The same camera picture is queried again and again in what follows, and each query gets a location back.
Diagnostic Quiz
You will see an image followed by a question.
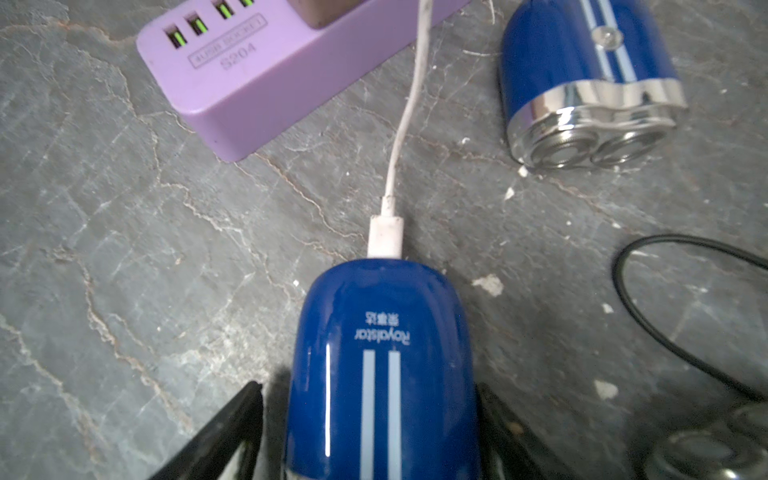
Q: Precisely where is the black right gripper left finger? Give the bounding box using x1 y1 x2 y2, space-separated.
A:
152 381 264 479

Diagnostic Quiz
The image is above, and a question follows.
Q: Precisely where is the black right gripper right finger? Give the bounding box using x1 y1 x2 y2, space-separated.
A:
476 383 576 480

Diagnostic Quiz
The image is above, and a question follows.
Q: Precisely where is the blue shaver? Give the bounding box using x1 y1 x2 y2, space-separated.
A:
282 259 481 479
499 0 688 170

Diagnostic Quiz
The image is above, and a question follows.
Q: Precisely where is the thin white USB cable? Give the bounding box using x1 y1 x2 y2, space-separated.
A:
367 0 434 260

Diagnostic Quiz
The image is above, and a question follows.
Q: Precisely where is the purple power strip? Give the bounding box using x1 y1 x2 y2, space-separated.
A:
136 0 469 163

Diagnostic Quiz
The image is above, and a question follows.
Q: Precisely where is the black silver shaver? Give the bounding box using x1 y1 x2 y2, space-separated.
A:
643 402 767 480

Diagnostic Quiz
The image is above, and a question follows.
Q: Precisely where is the blue shaver on table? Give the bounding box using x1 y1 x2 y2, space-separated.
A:
499 0 688 170

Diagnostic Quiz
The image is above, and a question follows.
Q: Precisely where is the thin black cable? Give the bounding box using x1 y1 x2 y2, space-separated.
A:
611 233 768 402

